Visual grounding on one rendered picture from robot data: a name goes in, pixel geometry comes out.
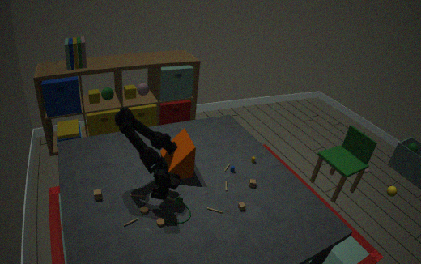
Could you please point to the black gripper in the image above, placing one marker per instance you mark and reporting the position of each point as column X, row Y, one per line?
column 161, row 192

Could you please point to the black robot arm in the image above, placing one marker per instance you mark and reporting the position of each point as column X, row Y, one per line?
column 127, row 125

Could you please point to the green block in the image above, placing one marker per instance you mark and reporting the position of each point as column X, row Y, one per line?
column 178, row 201

